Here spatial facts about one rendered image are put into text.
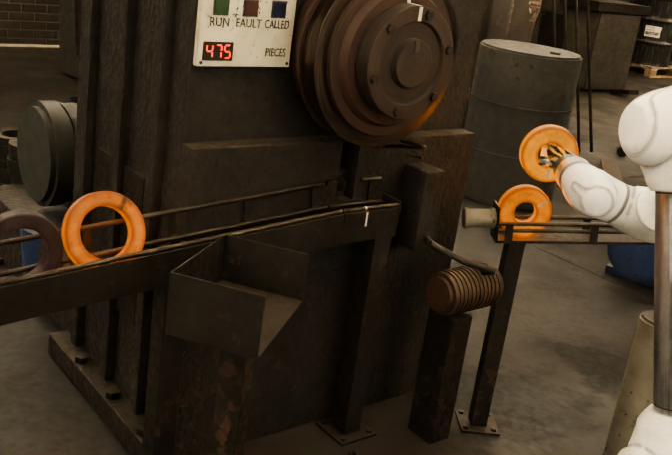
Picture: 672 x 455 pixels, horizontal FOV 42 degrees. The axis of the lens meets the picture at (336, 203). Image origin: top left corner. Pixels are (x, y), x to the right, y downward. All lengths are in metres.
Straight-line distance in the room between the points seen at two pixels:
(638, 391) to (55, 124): 2.05
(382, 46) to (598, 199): 0.61
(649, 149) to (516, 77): 3.42
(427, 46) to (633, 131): 0.79
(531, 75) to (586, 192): 2.88
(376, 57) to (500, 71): 2.87
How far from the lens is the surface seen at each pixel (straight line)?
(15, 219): 1.88
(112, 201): 2.00
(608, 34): 10.10
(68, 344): 2.88
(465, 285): 2.48
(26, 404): 2.72
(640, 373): 2.56
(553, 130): 2.39
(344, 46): 2.10
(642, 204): 2.11
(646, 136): 1.50
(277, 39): 2.18
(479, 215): 2.52
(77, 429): 2.60
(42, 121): 3.20
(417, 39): 2.17
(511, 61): 4.90
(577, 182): 2.07
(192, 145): 2.11
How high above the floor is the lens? 1.42
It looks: 18 degrees down
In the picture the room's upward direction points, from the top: 8 degrees clockwise
